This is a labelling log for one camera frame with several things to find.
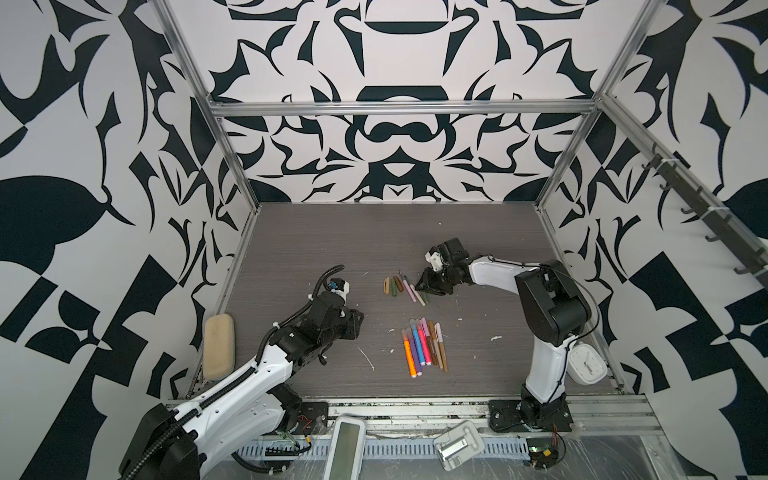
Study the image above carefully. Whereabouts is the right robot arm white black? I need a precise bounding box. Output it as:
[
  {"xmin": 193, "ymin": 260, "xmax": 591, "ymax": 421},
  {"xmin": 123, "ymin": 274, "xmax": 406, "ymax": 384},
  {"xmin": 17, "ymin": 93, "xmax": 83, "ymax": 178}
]
[{"xmin": 416, "ymin": 238, "xmax": 592, "ymax": 405}]

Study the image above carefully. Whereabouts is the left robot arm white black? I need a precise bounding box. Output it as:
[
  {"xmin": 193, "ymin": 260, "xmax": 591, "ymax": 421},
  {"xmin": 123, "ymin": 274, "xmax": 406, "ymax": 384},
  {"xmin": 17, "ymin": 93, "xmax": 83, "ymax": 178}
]
[{"xmin": 118, "ymin": 290, "xmax": 364, "ymax": 479}]

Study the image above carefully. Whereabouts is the orange highlighter pen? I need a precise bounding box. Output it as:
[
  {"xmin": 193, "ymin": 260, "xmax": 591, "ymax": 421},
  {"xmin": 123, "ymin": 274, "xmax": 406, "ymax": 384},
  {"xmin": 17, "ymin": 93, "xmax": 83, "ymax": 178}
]
[{"xmin": 401, "ymin": 329, "xmax": 418, "ymax": 378}]

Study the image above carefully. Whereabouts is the purple highlighter pen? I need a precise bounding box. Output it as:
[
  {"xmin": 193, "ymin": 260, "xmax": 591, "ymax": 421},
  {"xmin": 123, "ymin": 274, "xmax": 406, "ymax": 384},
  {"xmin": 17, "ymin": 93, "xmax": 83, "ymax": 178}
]
[{"xmin": 406, "ymin": 328, "xmax": 422, "ymax": 377}]

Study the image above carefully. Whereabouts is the beige sponge block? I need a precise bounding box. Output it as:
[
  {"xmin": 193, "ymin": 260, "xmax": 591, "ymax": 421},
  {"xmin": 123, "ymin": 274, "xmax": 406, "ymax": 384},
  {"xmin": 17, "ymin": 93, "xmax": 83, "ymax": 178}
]
[{"xmin": 202, "ymin": 313, "xmax": 236, "ymax": 382}]

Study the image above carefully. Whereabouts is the white handheld tablet device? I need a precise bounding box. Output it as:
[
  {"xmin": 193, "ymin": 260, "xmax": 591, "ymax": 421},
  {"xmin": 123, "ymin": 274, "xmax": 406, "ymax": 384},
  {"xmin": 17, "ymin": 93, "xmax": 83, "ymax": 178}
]
[{"xmin": 323, "ymin": 416, "xmax": 367, "ymax": 480}]

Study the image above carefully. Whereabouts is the white round timer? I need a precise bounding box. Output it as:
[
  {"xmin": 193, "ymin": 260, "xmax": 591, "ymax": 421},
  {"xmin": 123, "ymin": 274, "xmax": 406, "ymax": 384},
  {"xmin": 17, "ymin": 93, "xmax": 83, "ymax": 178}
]
[{"xmin": 566, "ymin": 343, "xmax": 608, "ymax": 386}]

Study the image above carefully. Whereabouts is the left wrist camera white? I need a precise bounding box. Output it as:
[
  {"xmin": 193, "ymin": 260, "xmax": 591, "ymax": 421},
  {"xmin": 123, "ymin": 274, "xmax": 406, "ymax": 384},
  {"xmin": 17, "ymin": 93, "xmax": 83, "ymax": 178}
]
[{"xmin": 328, "ymin": 278, "xmax": 351, "ymax": 302}]

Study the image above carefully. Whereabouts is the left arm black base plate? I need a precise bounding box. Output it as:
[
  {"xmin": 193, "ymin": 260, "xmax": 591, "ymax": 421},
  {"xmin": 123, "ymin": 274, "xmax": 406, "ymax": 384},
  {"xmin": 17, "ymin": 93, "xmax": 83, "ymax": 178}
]
[{"xmin": 277, "ymin": 401, "xmax": 329, "ymax": 436}]

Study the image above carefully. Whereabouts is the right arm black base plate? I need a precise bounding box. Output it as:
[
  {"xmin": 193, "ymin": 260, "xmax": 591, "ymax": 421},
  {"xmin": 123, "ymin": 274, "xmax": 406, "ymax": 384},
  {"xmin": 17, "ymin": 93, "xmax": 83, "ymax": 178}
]
[{"xmin": 488, "ymin": 394, "xmax": 573, "ymax": 433}]

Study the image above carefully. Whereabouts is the grey metal bracket box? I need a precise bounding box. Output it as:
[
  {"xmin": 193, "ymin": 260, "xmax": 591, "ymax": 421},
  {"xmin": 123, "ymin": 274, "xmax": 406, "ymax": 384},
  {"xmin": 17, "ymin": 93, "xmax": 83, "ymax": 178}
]
[{"xmin": 433, "ymin": 421, "xmax": 485, "ymax": 471}]

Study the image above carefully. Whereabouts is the black corrugated cable hose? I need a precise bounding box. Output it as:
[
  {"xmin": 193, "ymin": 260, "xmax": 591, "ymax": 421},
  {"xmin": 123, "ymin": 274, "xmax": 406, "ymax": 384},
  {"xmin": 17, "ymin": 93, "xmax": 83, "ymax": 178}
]
[{"xmin": 128, "ymin": 365, "xmax": 259, "ymax": 480}]

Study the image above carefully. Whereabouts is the aluminium frame front rail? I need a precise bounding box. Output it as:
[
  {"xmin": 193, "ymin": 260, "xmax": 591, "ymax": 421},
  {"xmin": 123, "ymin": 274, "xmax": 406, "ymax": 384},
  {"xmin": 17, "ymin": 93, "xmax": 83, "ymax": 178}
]
[{"xmin": 305, "ymin": 394, "xmax": 664, "ymax": 438}]

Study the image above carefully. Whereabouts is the aluminium frame back beam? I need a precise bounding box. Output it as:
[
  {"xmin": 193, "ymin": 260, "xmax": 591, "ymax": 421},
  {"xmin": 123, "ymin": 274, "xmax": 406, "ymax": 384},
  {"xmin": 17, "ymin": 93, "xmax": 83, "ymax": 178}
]
[{"xmin": 209, "ymin": 99, "xmax": 596, "ymax": 117}]

